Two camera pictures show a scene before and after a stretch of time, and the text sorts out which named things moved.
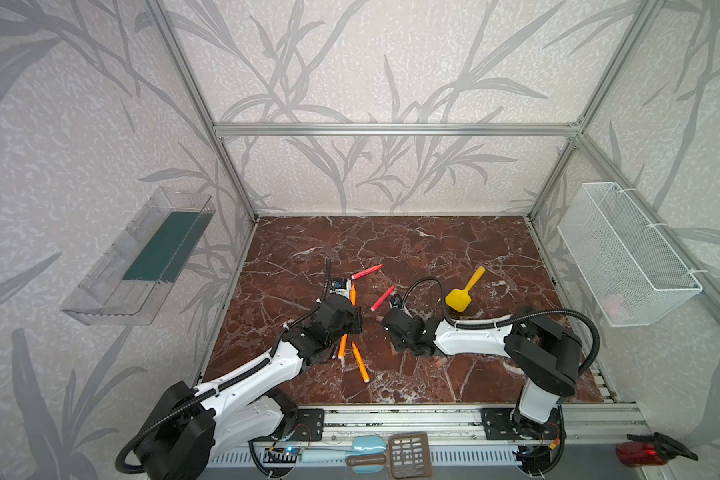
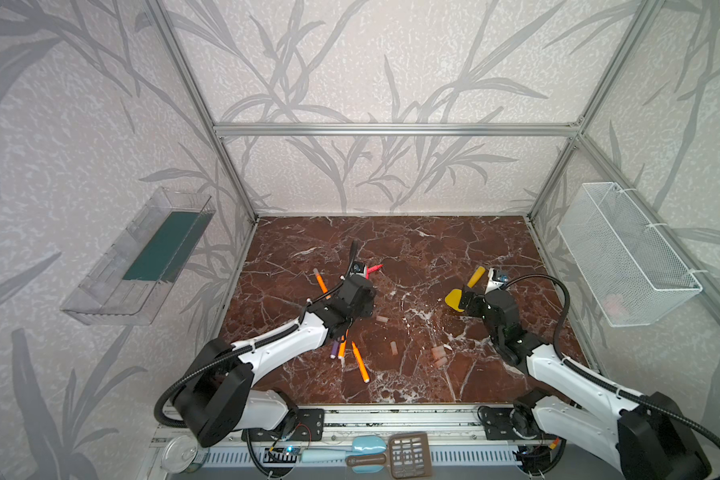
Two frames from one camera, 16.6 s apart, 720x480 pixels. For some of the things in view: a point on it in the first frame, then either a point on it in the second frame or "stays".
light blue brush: x=368 y=455 stays
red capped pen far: x=367 y=272 stays
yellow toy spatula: x=460 y=299 stays
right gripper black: x=393 y=324 to x=480 y=297
